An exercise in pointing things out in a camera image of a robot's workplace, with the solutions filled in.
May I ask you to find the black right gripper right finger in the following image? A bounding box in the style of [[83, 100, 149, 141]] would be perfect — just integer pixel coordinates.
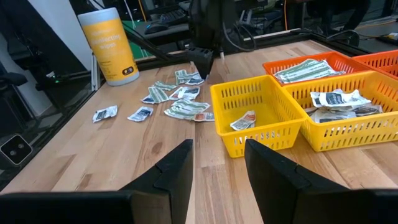
[[244, 139, 398, 224]]

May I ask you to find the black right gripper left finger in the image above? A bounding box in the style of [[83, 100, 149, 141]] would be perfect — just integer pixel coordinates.
[[0, 139, 194, 224]]

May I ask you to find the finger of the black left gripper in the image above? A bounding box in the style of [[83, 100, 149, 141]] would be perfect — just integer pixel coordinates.
[[190, 61, 204, 78], [201, 61, 215, 80]]

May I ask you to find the black keyboard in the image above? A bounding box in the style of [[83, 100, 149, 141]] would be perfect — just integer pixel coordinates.
[[160, 8, 190, 26]]

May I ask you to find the black computer mouse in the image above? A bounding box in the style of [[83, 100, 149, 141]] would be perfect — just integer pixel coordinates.
[[144, 22, 170, 35]]

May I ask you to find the yellow plastic basket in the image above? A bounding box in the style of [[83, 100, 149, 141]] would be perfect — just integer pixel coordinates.
[[210, 74, 307, 159], [282, 70, 398, 152]]

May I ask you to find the yellow canister white lid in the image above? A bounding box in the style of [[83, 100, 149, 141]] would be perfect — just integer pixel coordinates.
[[77, 7, 141, 87]]

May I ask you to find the silver metal bar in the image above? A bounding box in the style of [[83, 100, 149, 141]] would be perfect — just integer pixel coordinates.
[[91, 52, 101, 91]]

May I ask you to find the orange plastic basket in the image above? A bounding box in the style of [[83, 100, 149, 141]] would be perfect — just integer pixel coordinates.
[[262, 51, 373, 88], [353, 49, 398, 80]]

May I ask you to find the person's leg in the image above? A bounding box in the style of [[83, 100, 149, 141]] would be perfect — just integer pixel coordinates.
[[310, 0, 373, 32]]

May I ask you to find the black aluminium table frame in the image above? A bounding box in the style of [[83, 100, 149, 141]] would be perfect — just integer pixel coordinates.
[[0, 27, 374, 191]]

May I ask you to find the black table-level camera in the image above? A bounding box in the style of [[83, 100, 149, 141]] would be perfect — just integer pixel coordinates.
[[0, 133, 34, 166]]

